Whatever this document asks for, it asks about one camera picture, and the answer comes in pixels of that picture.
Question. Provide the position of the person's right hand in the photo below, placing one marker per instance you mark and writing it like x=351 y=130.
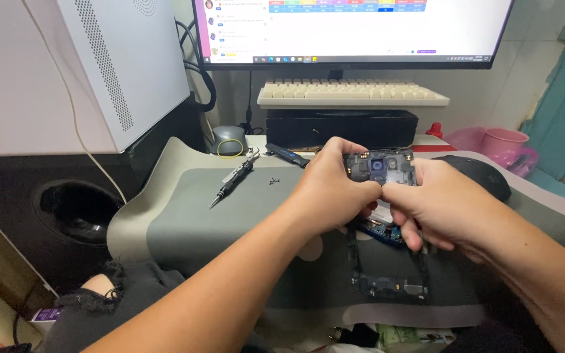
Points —
x=439 y=206

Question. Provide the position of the person's left hand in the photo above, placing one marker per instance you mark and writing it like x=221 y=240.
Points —
x=325 y=195

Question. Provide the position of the black phone midframe cover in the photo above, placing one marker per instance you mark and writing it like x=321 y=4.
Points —
x=380 y=166

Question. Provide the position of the disassembled black smartphone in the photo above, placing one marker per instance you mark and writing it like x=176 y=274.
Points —
x=390 y=260

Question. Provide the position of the black computer mouse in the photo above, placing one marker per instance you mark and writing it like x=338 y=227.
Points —
x=478 y=176

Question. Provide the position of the pile of tiny screws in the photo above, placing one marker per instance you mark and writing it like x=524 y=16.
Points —
x=275 y=181

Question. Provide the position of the black pry tool blue label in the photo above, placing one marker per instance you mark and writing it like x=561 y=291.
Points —
x=287 y=155

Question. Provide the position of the black box stand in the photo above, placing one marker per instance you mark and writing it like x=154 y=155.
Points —
x=341 y=128

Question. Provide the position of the red bottle cap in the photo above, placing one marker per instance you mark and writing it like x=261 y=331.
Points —
x=434 y=130

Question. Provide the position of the grey work mat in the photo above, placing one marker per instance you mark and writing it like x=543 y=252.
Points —
x=243 y=230

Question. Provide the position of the silver tweezers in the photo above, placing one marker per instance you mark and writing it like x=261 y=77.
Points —
x=239 y=167

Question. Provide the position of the pink plastic cup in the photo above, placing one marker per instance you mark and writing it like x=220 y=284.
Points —
x=504 y=142

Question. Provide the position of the black precision screwdriver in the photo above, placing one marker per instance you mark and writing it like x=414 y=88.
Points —
x=232 y=183

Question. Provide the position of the beige keyboard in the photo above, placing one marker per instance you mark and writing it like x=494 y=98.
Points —
x=351 y=93

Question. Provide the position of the yellow rubber band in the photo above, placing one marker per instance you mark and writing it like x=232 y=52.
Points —
x=230 y=148

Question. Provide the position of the grey computer mouse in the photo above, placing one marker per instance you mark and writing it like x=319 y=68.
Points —
x=229 y=139

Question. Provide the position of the clutter of papers and plug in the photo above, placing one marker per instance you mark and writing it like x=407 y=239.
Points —
x=390 y=338

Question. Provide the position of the computer monitor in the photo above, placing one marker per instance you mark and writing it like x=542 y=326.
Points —
x=351 y=29

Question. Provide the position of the person's ripped black jeans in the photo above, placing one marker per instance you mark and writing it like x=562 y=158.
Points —
x=115 y=304

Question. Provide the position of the black subwoofer speaker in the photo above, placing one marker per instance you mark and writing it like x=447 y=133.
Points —
x=57 y=206

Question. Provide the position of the white computer case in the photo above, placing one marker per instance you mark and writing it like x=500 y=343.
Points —
x=66 y=68

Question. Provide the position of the purple small box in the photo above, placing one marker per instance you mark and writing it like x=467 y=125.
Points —
x=45 y=314

